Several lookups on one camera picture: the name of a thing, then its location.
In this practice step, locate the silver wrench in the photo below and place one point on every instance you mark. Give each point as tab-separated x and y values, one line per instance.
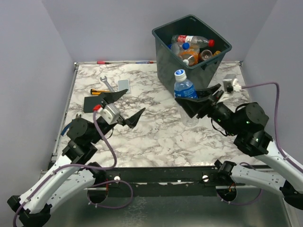
105	81

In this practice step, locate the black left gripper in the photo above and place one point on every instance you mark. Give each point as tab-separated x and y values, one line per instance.
132	120

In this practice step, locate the dark green plastic bin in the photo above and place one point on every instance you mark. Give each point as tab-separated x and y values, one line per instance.
190	44

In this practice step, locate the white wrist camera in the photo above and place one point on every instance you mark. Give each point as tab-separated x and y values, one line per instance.
109	113
231	86

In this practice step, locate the white grey power bank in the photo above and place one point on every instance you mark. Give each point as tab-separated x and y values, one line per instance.
124	85

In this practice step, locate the orange juice bottle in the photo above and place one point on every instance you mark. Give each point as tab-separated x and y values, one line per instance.
216	53

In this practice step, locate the yellow utility knife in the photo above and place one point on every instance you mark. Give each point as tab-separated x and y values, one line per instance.
97	92

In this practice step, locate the red label water bottle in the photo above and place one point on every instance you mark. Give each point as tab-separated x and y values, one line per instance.
200	41

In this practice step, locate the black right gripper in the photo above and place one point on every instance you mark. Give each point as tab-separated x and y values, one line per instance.
191	105

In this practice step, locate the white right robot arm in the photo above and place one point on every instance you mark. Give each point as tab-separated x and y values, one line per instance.
247	125

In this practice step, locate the pepsi bottle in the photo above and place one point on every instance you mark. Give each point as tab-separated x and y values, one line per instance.
179	47

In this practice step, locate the red screwdriver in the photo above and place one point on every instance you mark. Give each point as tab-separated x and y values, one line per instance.
103	62

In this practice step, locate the black flat box left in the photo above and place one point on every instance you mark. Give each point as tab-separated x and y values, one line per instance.
90	102

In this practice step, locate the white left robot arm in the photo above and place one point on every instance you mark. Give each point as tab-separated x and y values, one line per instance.
72	171

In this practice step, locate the blue handled pliers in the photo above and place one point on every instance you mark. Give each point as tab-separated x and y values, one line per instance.
68	125

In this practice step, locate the large orange label bottle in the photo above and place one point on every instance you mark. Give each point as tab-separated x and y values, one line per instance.
190	57

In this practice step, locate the red cap bottle small label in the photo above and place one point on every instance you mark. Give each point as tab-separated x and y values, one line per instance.
205	55

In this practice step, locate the blue label bottle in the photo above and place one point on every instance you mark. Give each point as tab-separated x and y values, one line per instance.
183	87

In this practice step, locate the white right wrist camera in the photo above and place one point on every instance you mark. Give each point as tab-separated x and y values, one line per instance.
231	86

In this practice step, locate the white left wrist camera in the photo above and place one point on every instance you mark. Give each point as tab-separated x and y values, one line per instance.
109	113

